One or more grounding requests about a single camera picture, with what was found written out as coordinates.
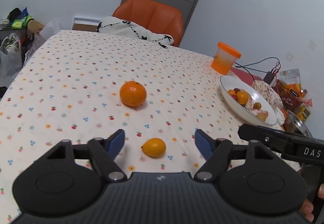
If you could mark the brown longan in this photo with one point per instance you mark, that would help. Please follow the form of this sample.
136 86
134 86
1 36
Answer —
262 117

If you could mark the white black patterned cushion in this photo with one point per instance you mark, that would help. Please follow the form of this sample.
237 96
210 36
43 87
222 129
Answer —
115 26

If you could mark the peeled pomelo segment long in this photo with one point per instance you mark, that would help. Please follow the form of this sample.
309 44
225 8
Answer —
254 112

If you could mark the stainless steel bowl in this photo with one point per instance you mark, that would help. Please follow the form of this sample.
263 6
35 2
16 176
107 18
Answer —
294 125

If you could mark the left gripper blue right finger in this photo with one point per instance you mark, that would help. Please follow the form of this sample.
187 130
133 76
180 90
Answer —
216 154

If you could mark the small orange kumquat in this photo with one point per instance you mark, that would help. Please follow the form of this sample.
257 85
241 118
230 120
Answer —
231 92
154 147

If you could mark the orange plastic basket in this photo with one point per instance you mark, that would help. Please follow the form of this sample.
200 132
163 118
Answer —
290 94

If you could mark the crumpled white tissue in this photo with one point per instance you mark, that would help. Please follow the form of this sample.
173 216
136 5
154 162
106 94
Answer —
280 116

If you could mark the orange lidded plastic container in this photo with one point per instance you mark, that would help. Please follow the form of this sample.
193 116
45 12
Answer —
225 58

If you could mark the orange leather chair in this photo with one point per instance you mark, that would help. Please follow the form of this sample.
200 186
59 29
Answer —
154 16

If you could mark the floral white tablecloth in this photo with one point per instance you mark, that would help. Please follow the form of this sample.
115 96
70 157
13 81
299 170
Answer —
69 89

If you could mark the medium orange mandarin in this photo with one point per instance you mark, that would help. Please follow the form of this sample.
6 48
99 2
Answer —
133 94

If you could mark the black charger adapter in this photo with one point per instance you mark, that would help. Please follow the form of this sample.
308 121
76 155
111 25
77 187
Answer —
268 79

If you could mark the yellow tin can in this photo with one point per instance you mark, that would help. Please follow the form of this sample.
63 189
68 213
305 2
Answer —
303 113

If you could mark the large orange mandarin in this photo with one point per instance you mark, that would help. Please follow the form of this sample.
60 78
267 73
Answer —
242 97

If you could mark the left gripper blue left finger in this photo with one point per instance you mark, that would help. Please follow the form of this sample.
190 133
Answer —
102 154

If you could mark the snack bag pouch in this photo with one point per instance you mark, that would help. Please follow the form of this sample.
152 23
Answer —
292 79

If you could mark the cluttered storage rack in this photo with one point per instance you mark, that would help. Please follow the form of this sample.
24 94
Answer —
18 33

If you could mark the floral tissue pack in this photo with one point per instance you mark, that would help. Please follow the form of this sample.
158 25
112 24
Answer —
268 93

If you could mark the white plate blue rim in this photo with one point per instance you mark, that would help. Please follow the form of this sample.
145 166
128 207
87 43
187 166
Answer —
228 82

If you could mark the peeled pomelo segment short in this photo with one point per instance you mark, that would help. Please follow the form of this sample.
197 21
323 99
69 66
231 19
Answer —
249 105

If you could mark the white plastic bag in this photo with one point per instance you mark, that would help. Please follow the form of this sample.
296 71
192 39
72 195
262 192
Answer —
41 34

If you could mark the brown longan fruit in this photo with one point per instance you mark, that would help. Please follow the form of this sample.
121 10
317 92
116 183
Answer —
257 105

